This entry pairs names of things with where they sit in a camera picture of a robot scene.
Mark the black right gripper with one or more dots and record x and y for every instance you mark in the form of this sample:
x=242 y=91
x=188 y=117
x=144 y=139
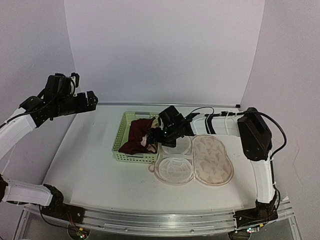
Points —
x=155 y=137

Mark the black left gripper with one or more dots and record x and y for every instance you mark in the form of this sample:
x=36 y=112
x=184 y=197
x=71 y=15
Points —
x=83 y=107

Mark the dark red bra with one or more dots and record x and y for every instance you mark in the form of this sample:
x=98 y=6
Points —
x=137 y=130

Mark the floral mesh laundry bag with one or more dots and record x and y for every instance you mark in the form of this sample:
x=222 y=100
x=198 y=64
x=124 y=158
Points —
x=203 y=158

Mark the green plastic basket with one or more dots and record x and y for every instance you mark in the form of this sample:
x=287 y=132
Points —
x=122 y=137

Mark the beige bra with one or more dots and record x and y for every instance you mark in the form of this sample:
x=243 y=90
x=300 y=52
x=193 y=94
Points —
x=145 y=142

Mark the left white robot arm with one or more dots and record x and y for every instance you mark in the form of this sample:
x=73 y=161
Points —
x=16 y=135

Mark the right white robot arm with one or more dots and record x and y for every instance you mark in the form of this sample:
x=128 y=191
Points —
x=248 y=125

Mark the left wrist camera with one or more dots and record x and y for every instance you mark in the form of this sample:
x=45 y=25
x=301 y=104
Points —
x=75 y=78

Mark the aluminium front rail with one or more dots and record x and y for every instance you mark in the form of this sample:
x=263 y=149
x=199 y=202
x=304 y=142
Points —
x=181 y=224

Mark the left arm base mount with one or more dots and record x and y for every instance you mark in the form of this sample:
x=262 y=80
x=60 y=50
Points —
x=59 y=210

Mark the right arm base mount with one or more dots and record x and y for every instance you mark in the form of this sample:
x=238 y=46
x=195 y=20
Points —
x=262 y=213

